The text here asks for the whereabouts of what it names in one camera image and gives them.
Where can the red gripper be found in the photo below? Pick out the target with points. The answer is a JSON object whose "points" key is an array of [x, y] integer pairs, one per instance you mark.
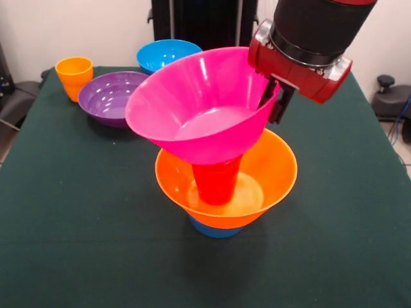
{"points": [[289, 70]]}

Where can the large orange bowl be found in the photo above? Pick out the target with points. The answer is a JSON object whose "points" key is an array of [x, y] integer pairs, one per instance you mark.
{"points": [[276, 167]]}

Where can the orange-red cup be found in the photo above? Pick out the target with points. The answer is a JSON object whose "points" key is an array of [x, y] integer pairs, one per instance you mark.
{"points": [[215, 189]]}

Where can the large pink bowl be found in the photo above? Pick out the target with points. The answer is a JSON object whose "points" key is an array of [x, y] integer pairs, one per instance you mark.
{"points": [[167, 96]]}

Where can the small blue bowl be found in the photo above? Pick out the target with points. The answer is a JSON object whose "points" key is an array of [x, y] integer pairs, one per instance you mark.
{"points": [[215, 232]]}

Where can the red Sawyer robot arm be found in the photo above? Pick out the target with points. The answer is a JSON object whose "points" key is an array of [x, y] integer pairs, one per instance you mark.
{"points": [[314, 25]]}

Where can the large blue bowl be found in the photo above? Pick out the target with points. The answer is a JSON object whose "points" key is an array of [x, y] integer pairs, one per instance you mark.
{"points": [[157, 57]]}

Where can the purple bowl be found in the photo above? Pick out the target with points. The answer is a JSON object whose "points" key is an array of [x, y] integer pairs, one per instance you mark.
{"points": [[106, 106]]}

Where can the yellow-orange cup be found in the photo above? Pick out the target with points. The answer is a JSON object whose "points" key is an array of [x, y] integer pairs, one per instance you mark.
{"points": [[75, 80]]}

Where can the dark green tablecloth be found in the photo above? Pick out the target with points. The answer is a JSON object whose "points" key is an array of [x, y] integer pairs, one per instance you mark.
{"points": [[128, 272]]}

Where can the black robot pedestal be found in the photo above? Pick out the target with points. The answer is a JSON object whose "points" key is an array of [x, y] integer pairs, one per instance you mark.
{"points": [[205, 22]]}

